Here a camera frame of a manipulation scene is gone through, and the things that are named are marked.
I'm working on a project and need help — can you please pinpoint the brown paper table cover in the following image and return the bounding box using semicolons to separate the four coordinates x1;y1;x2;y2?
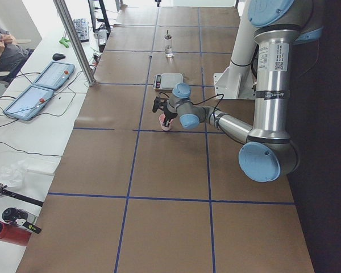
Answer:
18;7;313;272

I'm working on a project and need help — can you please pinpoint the aluminium frame post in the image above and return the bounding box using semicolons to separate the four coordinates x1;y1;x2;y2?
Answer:
53;0;96;86

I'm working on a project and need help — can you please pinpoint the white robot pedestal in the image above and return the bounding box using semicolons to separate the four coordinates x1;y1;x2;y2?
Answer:
214;1;256;100

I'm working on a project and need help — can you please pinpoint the teach pendant tablet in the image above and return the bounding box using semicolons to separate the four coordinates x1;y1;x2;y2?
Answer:
33;61;75;90
3;85;54;121

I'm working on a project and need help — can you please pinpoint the black tripod stick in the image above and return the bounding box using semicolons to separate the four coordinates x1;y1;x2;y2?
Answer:
0;183;44;207

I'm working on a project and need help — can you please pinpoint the lower teach pendant tablet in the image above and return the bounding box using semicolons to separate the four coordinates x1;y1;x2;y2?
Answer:
3;85;54;121

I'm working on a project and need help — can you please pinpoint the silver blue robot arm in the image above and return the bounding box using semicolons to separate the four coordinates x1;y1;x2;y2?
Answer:
153;1;325;183

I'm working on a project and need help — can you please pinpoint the pink paper cup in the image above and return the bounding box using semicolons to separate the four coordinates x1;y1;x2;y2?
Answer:
159;114;173;131

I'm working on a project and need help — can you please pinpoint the silver digital kitchen scale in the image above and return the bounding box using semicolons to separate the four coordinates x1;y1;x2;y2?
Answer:
153;73;183;90

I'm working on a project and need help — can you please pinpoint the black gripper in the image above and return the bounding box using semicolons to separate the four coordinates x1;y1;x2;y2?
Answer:
163;100;177;127

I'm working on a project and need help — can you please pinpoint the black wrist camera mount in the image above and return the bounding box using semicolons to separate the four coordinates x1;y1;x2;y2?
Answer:
152;96;168;113

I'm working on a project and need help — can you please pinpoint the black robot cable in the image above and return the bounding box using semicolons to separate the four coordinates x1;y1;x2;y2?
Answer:
158;91;224;126

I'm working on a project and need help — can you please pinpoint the clear glass sauce bottle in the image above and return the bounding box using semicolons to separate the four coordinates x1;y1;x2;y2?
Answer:
164;30;173;58

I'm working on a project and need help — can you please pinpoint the red cylinder bottle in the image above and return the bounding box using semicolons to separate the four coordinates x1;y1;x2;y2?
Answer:
0;221;31;246

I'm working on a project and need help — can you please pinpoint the black camera lens device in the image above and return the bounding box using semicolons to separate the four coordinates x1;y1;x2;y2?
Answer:
2;208;41;234

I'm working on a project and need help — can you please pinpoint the green plastic clamp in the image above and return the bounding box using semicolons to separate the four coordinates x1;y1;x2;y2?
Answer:
59;37;70;48

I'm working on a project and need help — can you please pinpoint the black keyboard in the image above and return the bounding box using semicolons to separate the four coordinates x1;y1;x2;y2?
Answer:
73;18;90;43

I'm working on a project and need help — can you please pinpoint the crumpled white plastic bag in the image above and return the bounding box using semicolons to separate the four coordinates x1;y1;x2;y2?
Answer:
0;160;28;189

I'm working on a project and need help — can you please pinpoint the black computer mouse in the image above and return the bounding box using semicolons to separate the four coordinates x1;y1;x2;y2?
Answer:
52;53;66;61

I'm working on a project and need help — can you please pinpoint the upper teach pendant tablet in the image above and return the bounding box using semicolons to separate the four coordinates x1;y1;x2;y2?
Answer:
33;61;75;90

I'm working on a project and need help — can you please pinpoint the seated person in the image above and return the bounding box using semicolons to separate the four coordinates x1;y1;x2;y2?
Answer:
0;28;34;82

